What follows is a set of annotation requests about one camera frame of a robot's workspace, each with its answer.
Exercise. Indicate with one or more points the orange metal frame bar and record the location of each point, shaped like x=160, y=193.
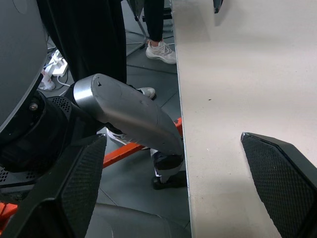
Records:
x=6, y=210
x=121, y=153

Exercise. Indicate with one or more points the person with white sneaker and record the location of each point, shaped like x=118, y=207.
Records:
x=159, y=50

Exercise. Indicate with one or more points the silver robot torso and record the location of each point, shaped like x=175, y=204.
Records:
x=17, y=62

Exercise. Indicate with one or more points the black robot waist joint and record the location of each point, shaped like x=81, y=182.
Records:
x=37, y=134

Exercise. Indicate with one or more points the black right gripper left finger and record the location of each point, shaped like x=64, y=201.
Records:
x=74, y=178

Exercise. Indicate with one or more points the silver robot leg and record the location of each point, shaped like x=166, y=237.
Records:
x=133, y=116
x=128, y=223

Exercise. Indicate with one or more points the white crumpled plastic bag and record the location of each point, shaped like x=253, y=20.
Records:
x=46, y=83

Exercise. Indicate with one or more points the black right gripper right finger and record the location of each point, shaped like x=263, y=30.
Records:
x=280, y=178

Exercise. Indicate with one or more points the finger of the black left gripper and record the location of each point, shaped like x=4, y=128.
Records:
x=218, y=6

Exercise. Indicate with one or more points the person in wide black trousers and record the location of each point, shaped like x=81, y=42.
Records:
x=89, y=37

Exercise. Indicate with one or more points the grey metal stand leg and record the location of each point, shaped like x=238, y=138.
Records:
x=140, y=29

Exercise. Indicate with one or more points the white power strip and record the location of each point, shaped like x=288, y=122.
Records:
x=58, y=65

